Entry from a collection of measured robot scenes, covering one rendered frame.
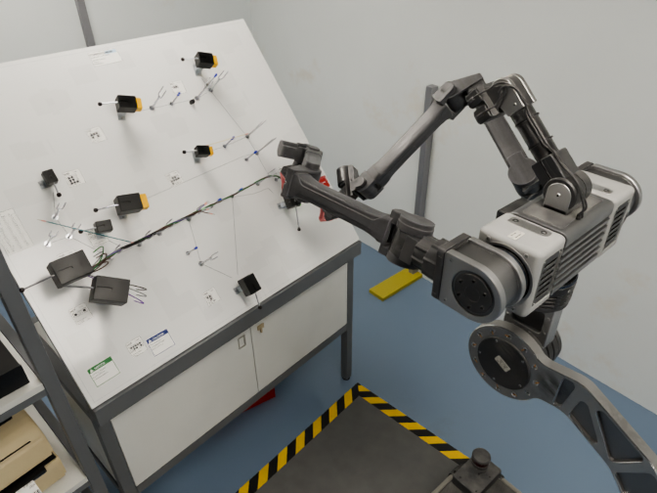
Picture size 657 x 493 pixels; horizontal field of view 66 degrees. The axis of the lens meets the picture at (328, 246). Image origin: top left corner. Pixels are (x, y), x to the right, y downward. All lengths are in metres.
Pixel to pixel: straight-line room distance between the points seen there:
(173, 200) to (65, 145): 0.36
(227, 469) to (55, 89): 1.65
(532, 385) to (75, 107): 1.54
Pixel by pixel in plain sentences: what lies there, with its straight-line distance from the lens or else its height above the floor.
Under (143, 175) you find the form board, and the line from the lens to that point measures 1.80.
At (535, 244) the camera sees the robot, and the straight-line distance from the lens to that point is 0.99.
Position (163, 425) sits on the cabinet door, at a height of 0.58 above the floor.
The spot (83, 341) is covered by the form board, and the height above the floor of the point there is 1.01.
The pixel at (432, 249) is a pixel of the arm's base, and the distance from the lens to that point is 1.00.
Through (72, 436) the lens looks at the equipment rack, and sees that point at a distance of 1.64.
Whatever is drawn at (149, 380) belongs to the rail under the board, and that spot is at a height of 0.85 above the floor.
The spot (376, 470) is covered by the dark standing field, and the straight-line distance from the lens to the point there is 2.42.
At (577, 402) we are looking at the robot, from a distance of 1.25.
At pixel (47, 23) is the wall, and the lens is 3.57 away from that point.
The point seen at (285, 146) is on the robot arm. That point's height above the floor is 1.37.
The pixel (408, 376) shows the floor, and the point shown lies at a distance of 2.77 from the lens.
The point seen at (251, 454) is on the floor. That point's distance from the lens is 2.49.
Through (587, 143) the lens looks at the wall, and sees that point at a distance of 2.52.
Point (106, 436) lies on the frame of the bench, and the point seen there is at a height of 0.71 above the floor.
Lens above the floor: 2.04
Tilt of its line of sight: 34 degrees down
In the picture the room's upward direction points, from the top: 1 degrees counter-clockwise
